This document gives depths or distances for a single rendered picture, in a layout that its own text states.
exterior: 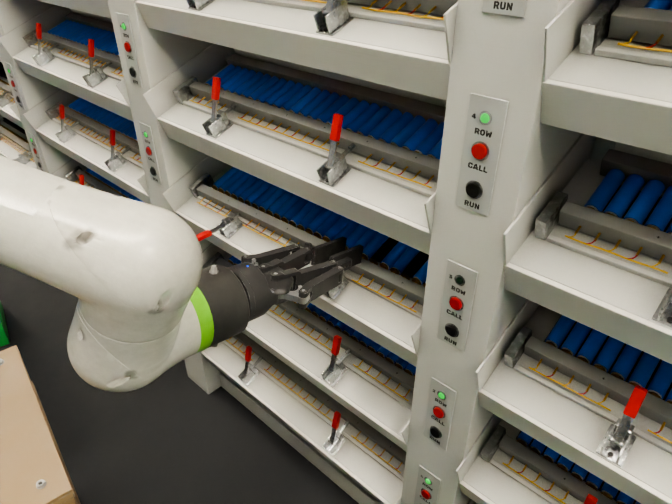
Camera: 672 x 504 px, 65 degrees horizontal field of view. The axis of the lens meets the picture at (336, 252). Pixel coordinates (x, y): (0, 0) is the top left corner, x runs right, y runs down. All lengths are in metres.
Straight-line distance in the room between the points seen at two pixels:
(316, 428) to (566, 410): 0.58
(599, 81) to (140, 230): 0.41
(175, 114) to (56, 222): 0.58
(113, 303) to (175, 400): 0.99
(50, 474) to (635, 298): 0.79
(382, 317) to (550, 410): 0.26
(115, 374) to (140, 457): 0.80
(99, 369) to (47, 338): 1.20
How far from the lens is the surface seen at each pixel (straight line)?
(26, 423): 1.00
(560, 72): 0.53
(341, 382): 0.97
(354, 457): 1.11
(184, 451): 1.36
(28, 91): 1.71
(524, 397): 0.72
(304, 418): 1.16
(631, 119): 0.51
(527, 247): 0.62
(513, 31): 0.53
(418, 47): 0.60
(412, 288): 0.79
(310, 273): 0.74
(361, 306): 0.81
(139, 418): 1.45
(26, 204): 0.51
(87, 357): 0.58
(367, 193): 0.70
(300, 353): 1.02
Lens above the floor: 1.06
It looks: 33 degrees down
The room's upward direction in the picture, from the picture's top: straight up
